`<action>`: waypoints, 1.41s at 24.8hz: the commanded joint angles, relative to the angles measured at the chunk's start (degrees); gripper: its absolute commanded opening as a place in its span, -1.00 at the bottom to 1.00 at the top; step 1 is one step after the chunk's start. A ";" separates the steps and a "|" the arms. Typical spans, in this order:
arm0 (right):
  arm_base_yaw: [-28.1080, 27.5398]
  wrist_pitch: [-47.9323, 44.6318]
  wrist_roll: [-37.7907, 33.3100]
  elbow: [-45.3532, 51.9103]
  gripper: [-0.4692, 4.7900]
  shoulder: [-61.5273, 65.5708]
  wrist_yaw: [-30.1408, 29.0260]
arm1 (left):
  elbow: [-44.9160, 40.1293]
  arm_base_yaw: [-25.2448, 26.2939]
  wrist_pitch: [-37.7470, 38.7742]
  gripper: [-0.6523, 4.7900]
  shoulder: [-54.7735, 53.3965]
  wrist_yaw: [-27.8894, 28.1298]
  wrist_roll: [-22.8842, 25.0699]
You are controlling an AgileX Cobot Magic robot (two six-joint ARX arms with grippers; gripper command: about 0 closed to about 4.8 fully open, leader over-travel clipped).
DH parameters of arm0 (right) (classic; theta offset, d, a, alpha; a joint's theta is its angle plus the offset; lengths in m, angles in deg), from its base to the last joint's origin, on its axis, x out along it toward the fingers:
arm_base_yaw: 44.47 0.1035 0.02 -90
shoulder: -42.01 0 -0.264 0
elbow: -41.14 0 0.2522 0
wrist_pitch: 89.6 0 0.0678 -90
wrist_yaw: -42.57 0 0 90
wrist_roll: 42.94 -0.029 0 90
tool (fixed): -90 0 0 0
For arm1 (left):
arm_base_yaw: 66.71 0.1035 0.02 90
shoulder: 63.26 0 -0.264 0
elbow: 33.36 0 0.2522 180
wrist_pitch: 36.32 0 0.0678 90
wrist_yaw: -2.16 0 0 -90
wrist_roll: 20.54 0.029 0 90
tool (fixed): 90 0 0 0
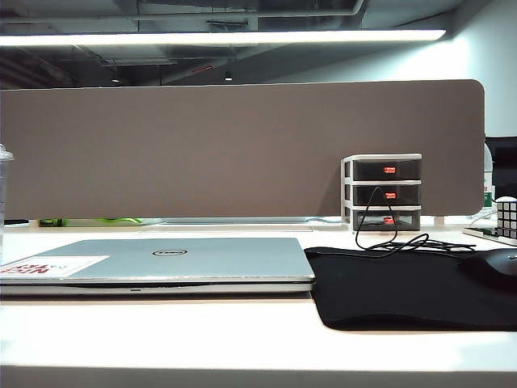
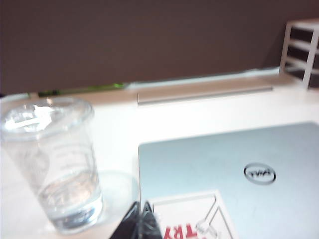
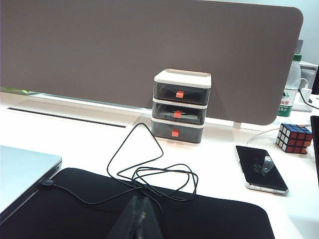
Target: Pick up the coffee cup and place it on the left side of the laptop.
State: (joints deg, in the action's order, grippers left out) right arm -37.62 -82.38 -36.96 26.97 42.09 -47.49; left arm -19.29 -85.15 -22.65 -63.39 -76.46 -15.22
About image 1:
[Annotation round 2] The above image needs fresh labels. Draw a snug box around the silver Dell laptop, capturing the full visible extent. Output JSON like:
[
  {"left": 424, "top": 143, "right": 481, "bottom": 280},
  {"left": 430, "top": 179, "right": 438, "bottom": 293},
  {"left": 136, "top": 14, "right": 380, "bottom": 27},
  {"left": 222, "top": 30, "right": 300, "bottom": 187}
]
[{"left": 0, "top": 237, "right": 316, "bottom": 296}]

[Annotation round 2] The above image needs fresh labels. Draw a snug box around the white red laptop sticker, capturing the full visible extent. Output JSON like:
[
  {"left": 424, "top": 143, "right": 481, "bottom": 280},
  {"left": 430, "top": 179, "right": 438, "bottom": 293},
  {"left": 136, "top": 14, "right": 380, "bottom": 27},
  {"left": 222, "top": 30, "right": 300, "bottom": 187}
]
[{"left": 0, "top": 255, "right": 111, "bottom": 278}]

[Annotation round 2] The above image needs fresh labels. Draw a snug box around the clear plastic coffee cup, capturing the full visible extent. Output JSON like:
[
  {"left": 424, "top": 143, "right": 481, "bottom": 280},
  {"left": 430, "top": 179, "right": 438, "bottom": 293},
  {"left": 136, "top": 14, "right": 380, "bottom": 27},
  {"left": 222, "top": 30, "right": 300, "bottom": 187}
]
[{"left": 0, "top": 143, "right": 15, "bottom": 243}]

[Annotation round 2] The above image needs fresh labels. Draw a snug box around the brown felt desk divider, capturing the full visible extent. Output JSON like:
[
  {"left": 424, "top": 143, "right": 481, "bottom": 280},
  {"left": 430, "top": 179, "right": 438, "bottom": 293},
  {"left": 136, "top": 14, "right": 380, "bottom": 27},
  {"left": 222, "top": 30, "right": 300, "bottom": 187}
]
[{"left": 0, "top": 79, "right": 485, "bottom": 219}]

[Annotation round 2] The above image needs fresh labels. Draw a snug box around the black mouse pad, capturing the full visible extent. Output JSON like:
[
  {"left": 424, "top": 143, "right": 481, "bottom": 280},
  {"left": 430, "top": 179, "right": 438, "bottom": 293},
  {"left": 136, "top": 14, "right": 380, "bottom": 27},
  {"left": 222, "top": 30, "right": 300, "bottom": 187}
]
[{"left": 303, "top": 246, "right": 517, "bottom": 331}]

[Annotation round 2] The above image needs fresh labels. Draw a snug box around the long ceiling light strip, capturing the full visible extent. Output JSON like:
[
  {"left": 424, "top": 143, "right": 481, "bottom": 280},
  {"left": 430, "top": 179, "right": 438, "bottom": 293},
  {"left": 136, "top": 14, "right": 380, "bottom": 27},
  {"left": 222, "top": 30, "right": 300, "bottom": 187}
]
[{"left": 0, "top": 28, "right": 448, "bottom": 46}]

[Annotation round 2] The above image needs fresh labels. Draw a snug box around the clear water bottle green label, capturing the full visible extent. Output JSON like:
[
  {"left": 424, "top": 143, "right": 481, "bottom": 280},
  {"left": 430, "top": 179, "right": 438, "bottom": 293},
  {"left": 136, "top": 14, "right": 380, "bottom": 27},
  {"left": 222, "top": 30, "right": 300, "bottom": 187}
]
[{"left": 482, "top": 143, "right": 494, "bottom": 211}]

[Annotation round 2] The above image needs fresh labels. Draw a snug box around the black computer mouse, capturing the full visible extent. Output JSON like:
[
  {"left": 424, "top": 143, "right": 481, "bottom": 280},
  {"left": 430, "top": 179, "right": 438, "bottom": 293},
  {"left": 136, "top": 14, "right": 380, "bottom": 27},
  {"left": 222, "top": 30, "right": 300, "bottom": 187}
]
[{"left": 458, "top": 248, "right": 517, "bottom": 289}]

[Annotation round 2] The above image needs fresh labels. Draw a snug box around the black monitor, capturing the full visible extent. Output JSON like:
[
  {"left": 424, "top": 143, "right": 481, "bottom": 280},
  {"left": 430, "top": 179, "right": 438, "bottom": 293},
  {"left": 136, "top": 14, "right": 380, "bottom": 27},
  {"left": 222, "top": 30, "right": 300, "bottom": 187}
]
[{"left": 484, "top": 136, "right": 517, "bottom": 199}]

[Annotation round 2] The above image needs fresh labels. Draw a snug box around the Rubik's cube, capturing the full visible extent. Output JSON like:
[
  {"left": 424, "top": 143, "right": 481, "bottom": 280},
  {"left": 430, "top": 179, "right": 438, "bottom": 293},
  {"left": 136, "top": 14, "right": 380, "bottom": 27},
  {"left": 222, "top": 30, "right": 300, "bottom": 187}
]
[{"left": 495, "top": 199, "right": 517, "bottom": 240}]

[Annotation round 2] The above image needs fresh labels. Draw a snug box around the white drawer organizer frame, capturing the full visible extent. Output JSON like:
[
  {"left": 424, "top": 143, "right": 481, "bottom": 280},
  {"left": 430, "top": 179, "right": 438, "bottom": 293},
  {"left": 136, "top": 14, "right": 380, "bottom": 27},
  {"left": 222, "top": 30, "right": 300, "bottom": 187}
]
[{"left": 340, "top": 153, "right": 423, "bottom": 232}]

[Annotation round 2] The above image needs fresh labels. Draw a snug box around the dark drawer red handle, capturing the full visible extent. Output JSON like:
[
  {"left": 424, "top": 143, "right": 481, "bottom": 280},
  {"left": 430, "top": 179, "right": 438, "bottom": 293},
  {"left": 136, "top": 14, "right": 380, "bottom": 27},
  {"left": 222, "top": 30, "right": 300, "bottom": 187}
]
[
  {"left": 353, "top": 159, "right": 422, "bottom": 181},
  {"left": 353, "top": 209, "right": 422, "bottom": 231},
  {"left": 353, "top": 183, "right": 422, "bottom": 206}
]

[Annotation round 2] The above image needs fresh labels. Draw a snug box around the black mouse cable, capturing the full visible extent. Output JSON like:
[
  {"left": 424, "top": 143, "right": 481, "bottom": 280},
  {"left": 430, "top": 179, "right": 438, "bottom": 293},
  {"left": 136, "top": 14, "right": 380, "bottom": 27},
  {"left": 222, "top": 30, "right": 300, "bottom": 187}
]
[{"left": 355, "top": 185, "right": 477, "bottom": 254}]

